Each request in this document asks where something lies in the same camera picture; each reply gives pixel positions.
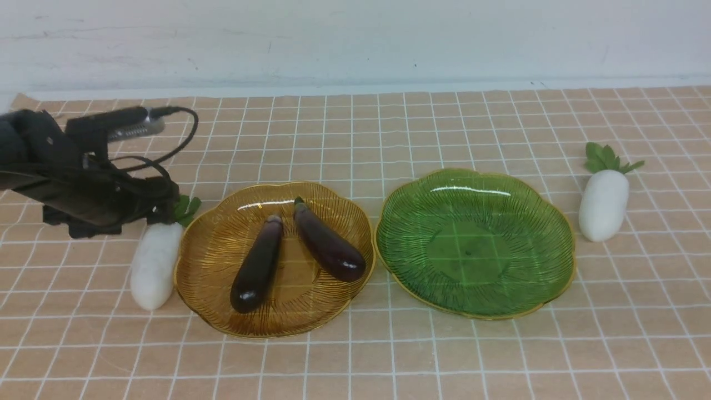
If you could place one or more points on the green ribbed glass plate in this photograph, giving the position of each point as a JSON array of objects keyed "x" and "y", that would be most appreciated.
[{"x": 480, "y": 245}]

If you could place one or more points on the amber ribbed glass plate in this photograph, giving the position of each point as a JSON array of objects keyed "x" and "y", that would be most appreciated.
[{"x": 303, "y": 296}]

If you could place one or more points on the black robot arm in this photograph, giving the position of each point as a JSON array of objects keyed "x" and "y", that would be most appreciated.
[{"x": 35, "y": 137}]

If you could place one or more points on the white radish with leaves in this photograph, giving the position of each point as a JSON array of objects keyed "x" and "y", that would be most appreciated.
[
  {"x": 151, "y": 282},
  {"x": 606, "y": 194}
]

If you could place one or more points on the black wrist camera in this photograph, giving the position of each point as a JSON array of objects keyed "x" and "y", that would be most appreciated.
[{"x": 95, "y": 132}]

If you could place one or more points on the dark purple eggplant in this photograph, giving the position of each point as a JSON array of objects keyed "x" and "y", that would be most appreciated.
[
  {"x": 256, "y": 275},
  {"x": 332, "y": 252}
]

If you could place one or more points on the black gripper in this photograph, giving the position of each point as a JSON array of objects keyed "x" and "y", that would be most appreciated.
[{"x": 94, "y": 201}]

